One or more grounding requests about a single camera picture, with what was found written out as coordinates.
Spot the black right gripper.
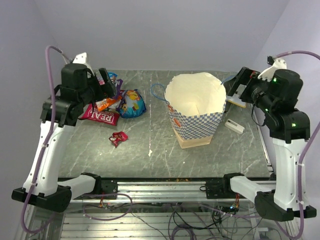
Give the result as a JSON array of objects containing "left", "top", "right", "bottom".
[{"left": 223, "top": 66, "right": 275, "bottom": 113}]

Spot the red REAL chips bag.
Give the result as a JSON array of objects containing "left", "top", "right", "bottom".
[{"left": 79, "top": 104, "right": 120, "bottom": 126}]

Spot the blue checkered paper bag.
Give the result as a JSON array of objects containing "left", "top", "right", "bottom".
[{"left": 150, "top": 72, "right": 227, "bottom": 149}]

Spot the purple FOXS candy bag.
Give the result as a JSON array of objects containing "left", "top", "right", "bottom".
[{"left": 111, "top": 77, "right": 123, "bottom": 92}]

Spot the orange snack bag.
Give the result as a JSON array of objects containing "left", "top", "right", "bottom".
[{"left": 95, "top": 96, "right": 122, "bottom": 111}]

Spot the purple candy snack bag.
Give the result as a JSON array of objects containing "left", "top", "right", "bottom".
[{"left": 108, "top": 90, "right": 127, "bottom": 111}]

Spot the blue candy snack bag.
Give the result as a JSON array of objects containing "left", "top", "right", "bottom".
[{"left": 117, "top": 89, "right": 147, "bottom": 119}]

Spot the pink small candy packet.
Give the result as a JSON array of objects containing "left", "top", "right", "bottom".
[{"left": 108, "top": 131, "right": 129, "bottom": 148}]

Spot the blue M&M candy packet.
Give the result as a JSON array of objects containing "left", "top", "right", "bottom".
[{"left": 108, "top": 72, "right": 118, "bottom": 83}]

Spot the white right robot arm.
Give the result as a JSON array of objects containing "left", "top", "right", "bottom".
[{"left": 220, "top": 67, "right": 317, "bottom": 222}]

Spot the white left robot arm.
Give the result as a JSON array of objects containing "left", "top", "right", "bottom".
[{"left": 11, "top": 63, "right": 116, "bottom": 213}]

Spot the white small box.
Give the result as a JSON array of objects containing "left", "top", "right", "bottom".
[{"left": 224, "top": 119, "right": 245, "bottom": 134}]

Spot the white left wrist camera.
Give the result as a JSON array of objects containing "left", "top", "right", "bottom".
[{"left": 72, "top": 52, "right": 95, "bottom": 75}]

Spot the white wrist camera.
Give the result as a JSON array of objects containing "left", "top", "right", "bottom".
[
  {"left": 257, "top": 56, "right": 287, "bottom": 82},
  {"left": 72, "top": 52, "right": 95, "bottom": 75}
]

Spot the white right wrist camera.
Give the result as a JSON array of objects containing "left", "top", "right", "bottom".
[{"left": 257, "top": 56, "right": 287, "bottom": 82}]

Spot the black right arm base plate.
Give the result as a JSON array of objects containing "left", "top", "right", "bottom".
[{"left": 199, "top": 178, "right": 237, "bottom": 200}]

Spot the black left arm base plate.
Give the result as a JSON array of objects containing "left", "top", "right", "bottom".
[{"left": 93, "top": 178, "right": 118, "bottom": 200}]

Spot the aluminium frame rail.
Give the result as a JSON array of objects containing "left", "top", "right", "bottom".
[{"left": 69, "top": 181, "right": 278, "bottom": 203}]

